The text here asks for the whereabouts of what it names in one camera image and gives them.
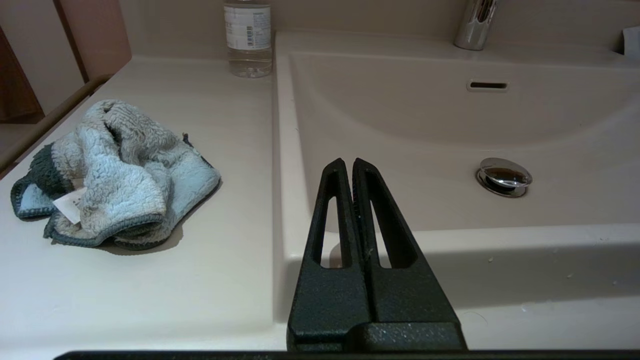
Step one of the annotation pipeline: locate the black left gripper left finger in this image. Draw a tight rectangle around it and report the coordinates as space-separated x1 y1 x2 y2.
286 158 373 352

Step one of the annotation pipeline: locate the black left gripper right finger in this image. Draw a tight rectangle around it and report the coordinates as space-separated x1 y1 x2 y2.
351 157 468 351

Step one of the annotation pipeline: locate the fluffy pale blue cloth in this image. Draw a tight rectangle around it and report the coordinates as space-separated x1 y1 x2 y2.
10 99 222 251

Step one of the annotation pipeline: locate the chrome sink faucet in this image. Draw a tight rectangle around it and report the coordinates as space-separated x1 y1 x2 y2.
453 0 501 51

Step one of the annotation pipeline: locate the white sink basin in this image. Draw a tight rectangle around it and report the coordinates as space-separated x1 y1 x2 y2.
274 31 640 321

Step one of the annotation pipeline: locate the chrome drain stopper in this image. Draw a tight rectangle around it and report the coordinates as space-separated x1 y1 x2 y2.
475 157 534 198

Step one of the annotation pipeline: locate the clear plastic bottle without cap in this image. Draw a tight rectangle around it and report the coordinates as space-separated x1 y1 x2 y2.
223 0 274 79

